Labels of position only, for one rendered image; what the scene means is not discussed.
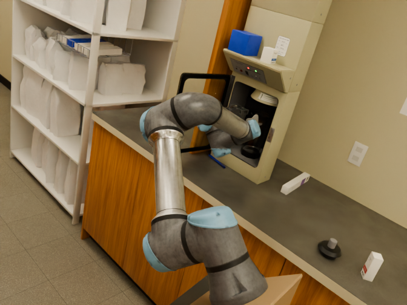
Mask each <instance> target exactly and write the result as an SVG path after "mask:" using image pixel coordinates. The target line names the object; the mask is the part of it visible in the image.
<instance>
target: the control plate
mask: <svg viewBox="0 0 407 305"><path fill-rule="evenodd" d="M230 60H231V63H232V65H233V68H234V71H236V72H238V73H241V74H244V75H246V76H248V77H251V78H253V79H255V80H258V81H260V82H263V83H265V84H266V79H265V75H264V72H263V70H260V69H258V68H255V67H252V66H250V65H247V64H245V63H243V62H240V61H237V60H235V59H232V58H230ZM247 67H249V69H248V68H247ZM236 68H237V69H236ZM240 70H242V71H243V72H241V71H240ZM255 70H256V71H257V72H255ZM245 71H247V72H248V74H249V75H247V74H246V72H245ZM251 74H252V75H251ZM255 76H257V77H255ZM259 78H261V79H259Z"/></svg>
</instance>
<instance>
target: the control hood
mask: <svg viewBox="0 0 407 305"><path fill-rule="evenodd" d="M223 52H224V55H225V57H226V60H227V62H228V66H229V68H230V70H231V71H234V68H233V65H232V63H231V60H230V58H232V59H235V60H237V61H240V62H243V63H245V64H247V65H250V66H252V67H255V68H258V69H260V70H263V72H264V75H265V79H266V84H265V83H263V82H260V81H258V80H256V81H258V82H260V83H263V84H265V85H267V86H270V87H272V88H275V89H277V90H279V91H282V92H284V93H287V92H288V91H289V88H290V85H291V82H292V79H293V76H294V73H295V70H292V69H290V68H287V67H284V66H282V65H279V64H276V63H275V64H268V63H265V62H262V61H260V57H258V56H244V55H241V54H239V53H236V52H233V51H231V50H228V49H227V48H224V49H223ZM234 72H236V71H234ZM236 73H238V72H236ZM239 74H241V73H239ZM241 75H243V76H246V75H244V74H241ZM246 77H248V76H246ZM248 78H250V79H253V78H251V77H248ZM253 80H255V79H253Z"/></svg>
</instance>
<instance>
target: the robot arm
mask: <svg viewBox="0 0 407 305"><path fill-rule="evenodd" d="M248 112H249V110H248V109H246V108H244V107H242V106H240V105H238V104H235V105H231V106H230V108H228V107H225V108H224V107H223V106H222V104H221V102H220V101H219V100H217V99H216V98H215V97H213V96H210V95H208V94H204V93H198V92H185V93H180V94H178V95H176V96H174V97H172V98H171V99H168V100H166V101H165V102H162V103H160V104H158V105H156V106H153V107H151V108H150V109H149V110H147V111H145V112H144V113H143V114H142V116H141V119H140V129H141V132H142V136H143V137H144V139H145V140H146V141H147V142H148V143H149V145H150V146H152V147H153V158H154V184H155V198H156V216H155V217H154V218H153V219H152V221H151V232H148V233H147V234H146V235H145V237H144V239H143V243H142V245H143V251H144V255H145V258H146V259H147V261H148V262H149V264H150V266H151V267H152V268H153V269H155V270H157V271H159V272H169V271H176V270H178V269H181V268H184V267H188V266H192V265H195V264H199V263H204V265H205V268H206V270H207V274H208V282H209V289H210V294H209V299H210V302H211V305H244V304H246V303H249V302H251V301H252V300H255V299H256V298H258V297H259V296H261V295H262V294H263V293H264V292H265V291H266V290H267V288H268V284H267V282H266V279H265V277H264V275H263V274H261V273H260V271H259V270H258V268H257V267H256V265H255V264H254V263H253V261H252V260H251V258H250V255H249V253H248V250H247V247H246V245H245V242H244V240H243V237H242V234H241V232H240V229H239V226H238V222H237V220H236V219H235V216H234V214H233V212H232V210H231V208H229V207H227V206H215V207H211V208H206V209H203V210H199V211H196V212H192V213H190V214H189V215H188V214H187V213H186V206H185V193H184V180H183V172H182V159H181V152H180V146H181V144H183V142H184V131H187V130H189V129H191V128H193V127H195V126H197V127H198V128H199V129H200V130H201V131H204V132H205V134H206V135H207V138H208V141H209V144H210V147H211V150H212V152H213V154H214V156H215V157H216V158H219V157H223V156H226V155H228V154H230V153H231V148H232V147H235V146H237V145H240V144H242V143H245V142H247V141H249V140H252V139H255V138H256V137H259V136H260V134H261V132H260V127H259V126H260V125H262V123H258V118H259V117H258V115H257V114H255V115H254V116H253V117H252V118H247V119H246V121H244V120H245V117H246V114H248Z"/></svg>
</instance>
